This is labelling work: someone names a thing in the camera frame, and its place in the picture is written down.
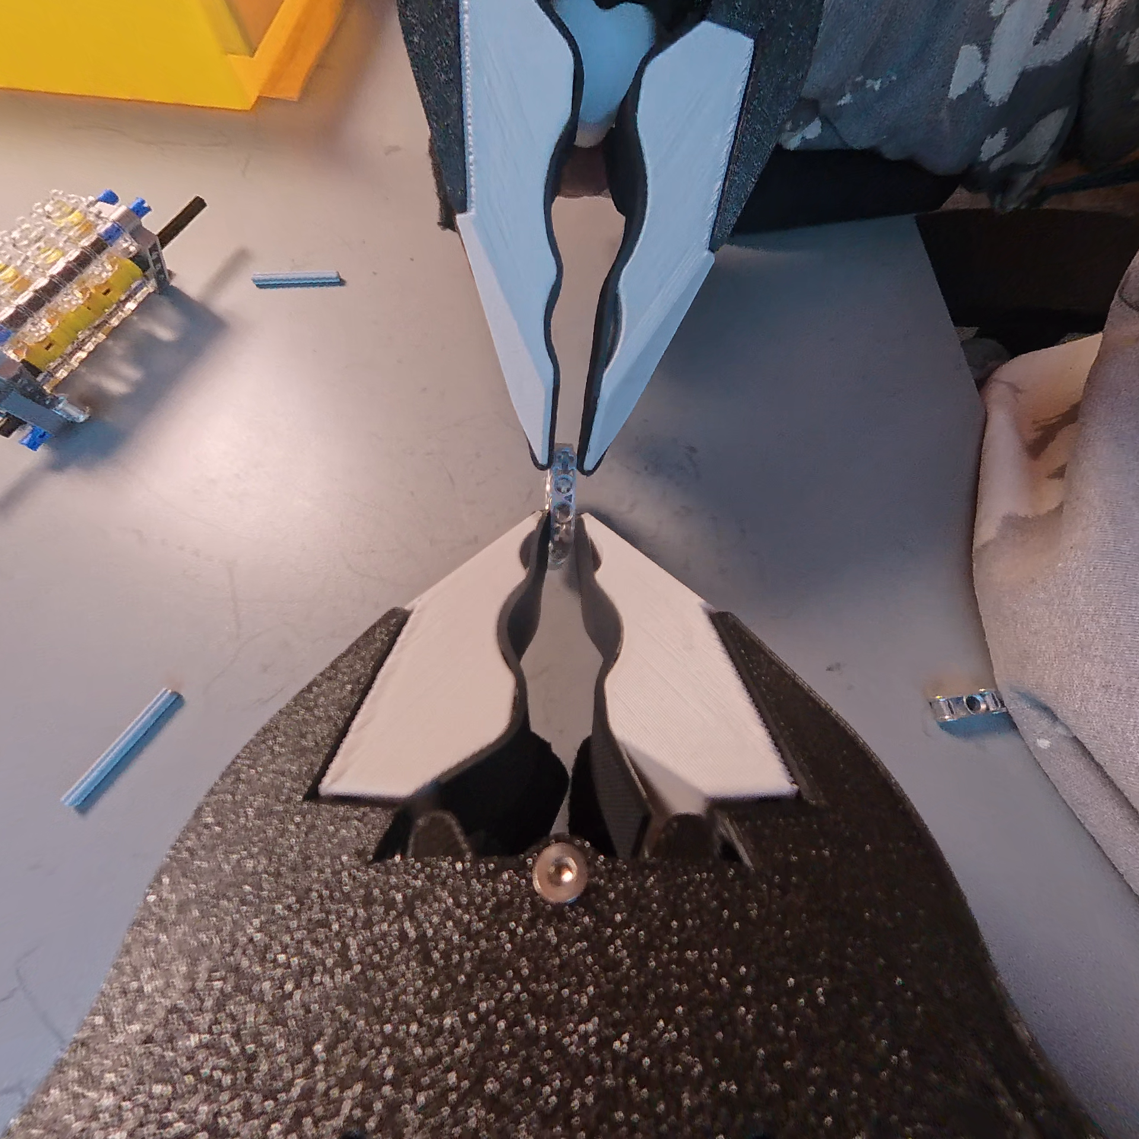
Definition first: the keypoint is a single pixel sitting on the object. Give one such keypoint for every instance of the small yellow parts bin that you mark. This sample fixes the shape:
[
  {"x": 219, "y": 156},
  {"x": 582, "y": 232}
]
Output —
[{"x": 295, "y": 35}]

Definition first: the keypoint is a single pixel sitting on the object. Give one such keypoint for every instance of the small silver brick connector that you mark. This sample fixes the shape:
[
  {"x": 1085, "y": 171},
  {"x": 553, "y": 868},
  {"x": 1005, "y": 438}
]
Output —
[{"x": 970, "y": 709}]

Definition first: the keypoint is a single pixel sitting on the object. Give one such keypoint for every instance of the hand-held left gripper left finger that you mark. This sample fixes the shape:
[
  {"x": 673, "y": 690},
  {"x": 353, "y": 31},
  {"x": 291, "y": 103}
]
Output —
[{"x": 428, "y": 694}]

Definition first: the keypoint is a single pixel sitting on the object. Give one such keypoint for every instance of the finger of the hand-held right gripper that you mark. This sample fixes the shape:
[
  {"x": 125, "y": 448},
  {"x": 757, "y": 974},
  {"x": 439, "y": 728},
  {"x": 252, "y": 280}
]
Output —
[
  {"x": 517, "y": 160},
  {"x": 685, "y": 178}
]

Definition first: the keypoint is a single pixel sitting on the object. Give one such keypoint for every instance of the thin grey axle rod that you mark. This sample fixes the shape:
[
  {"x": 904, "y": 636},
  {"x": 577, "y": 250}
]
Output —
[
  {"x": 121, "y": 751},
  {"x": 298, "y": 280}
]

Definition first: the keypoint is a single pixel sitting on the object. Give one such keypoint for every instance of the yellow and clear brick model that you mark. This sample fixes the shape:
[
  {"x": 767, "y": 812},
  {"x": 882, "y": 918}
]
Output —
[{"x": 73, "y": 294}]

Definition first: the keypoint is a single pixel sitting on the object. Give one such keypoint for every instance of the large yellow parts bin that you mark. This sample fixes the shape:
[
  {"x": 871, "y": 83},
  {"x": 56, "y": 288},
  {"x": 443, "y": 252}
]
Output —
[{"x": 108, "y": 54}]

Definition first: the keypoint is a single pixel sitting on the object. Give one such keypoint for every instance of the grey brick beam assembly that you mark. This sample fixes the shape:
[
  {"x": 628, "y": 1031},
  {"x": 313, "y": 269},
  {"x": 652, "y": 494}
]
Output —
[{"x": 565, "y": 484}]

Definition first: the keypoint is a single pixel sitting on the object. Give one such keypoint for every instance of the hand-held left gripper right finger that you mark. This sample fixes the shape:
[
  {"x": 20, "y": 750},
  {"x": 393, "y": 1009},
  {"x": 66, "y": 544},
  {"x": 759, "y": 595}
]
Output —
[{"x": 695, "y": 694}]

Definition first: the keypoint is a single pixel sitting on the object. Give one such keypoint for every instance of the grey desk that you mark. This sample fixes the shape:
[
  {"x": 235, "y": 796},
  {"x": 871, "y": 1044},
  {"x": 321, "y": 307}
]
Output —
[{"x": 268, "y": 534}]

